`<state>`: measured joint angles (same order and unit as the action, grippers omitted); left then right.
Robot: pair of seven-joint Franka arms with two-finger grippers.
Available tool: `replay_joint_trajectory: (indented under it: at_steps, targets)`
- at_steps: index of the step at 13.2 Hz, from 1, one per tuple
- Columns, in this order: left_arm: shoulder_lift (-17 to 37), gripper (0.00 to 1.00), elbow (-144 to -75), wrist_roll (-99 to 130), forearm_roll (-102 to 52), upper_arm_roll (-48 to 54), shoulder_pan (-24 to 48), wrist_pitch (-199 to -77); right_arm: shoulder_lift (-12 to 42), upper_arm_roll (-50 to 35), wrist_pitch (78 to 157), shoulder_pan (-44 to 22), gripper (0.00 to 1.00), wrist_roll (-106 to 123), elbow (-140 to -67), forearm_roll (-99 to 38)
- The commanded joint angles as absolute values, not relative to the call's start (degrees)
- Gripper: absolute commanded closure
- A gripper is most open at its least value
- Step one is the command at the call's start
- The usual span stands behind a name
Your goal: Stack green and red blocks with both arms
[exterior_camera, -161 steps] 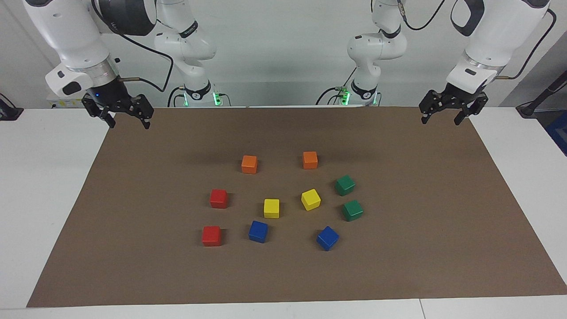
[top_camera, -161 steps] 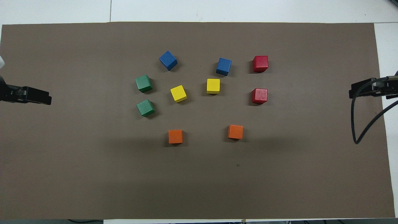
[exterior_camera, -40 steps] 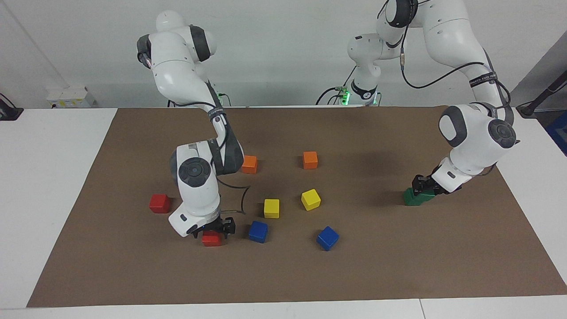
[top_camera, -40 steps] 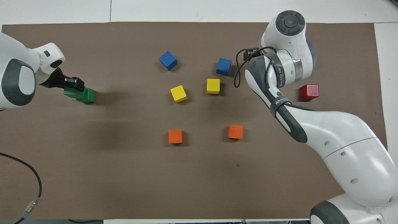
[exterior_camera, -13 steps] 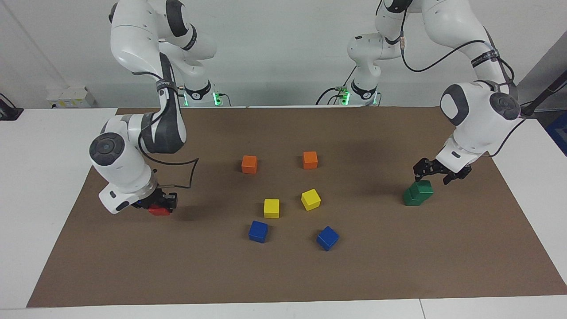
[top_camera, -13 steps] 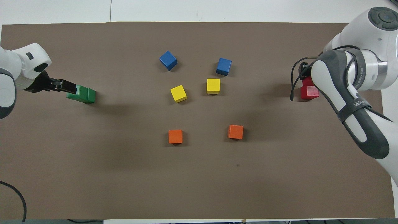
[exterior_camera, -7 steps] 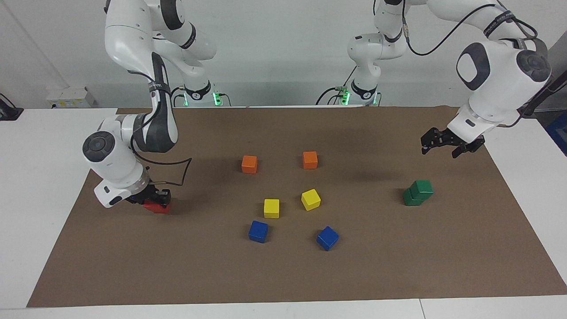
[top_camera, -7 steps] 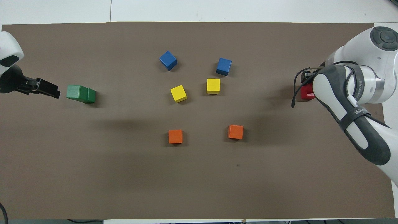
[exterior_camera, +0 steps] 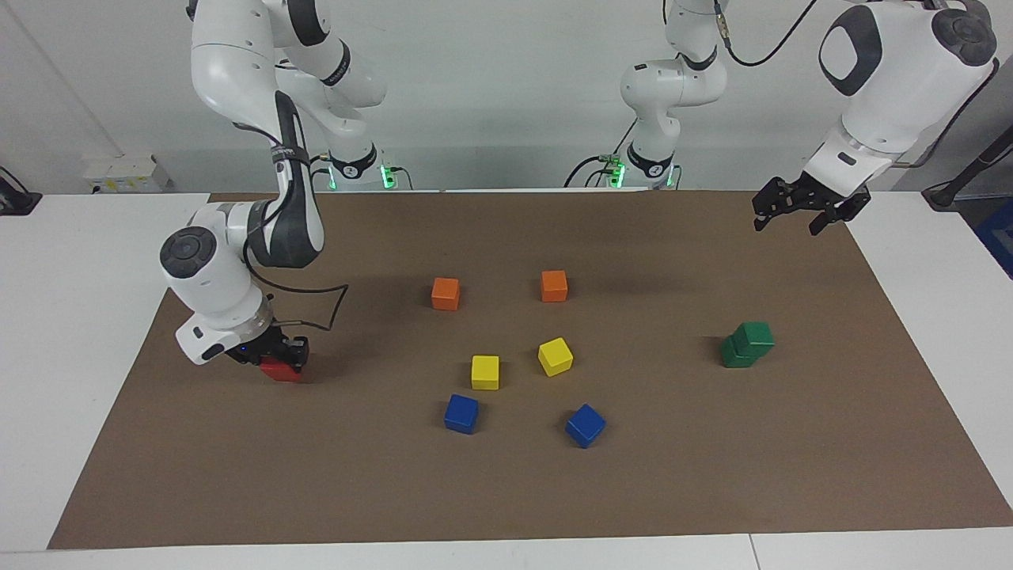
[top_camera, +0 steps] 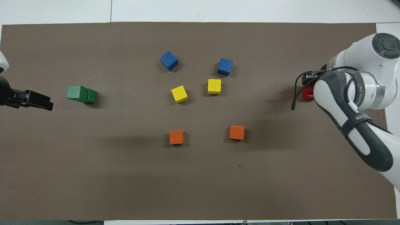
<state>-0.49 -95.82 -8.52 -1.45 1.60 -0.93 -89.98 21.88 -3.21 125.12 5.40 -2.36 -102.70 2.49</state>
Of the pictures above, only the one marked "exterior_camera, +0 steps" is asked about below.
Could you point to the brown table mat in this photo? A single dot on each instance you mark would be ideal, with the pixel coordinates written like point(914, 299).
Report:
point(506, 491)

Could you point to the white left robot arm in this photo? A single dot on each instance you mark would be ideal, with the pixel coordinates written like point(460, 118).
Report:
point(894, 71)

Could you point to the black stand with pole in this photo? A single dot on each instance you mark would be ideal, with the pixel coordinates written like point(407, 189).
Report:
point(961, 180)

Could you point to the blue crate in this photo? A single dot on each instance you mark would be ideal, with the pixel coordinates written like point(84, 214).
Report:
point(1000, 237)

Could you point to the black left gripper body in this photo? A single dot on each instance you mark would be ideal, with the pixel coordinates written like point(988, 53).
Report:
point(823, 198)

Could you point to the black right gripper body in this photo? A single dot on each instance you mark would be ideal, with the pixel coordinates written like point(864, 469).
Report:
point(247, 352)

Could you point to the orange wooden block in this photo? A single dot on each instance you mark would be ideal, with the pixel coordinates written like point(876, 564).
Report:
point(554, 286)
point(445, 294)

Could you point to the yellow wooden block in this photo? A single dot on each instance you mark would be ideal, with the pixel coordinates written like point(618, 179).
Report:
point(485, 372)
point(555, 356)

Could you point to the black desk device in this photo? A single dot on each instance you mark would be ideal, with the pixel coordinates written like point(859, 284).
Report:
point(16, 199)

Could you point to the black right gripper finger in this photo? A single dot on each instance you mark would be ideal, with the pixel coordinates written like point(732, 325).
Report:
point(298, 354)
point(277, 348)

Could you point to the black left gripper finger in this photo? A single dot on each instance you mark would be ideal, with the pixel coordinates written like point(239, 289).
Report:
point(840, 212)
point(769, 204)

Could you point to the white power strip box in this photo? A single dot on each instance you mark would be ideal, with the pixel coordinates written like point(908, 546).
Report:
point(127, 174)

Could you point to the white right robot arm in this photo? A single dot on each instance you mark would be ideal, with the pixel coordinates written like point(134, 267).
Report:
point(237, 71)

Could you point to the blue wooden block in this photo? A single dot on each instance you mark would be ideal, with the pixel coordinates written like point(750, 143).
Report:
point(461, 413)
point(585, 425)

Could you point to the green wooden block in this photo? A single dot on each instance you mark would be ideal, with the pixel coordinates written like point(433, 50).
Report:
point(732, 359)
point(753, 339)

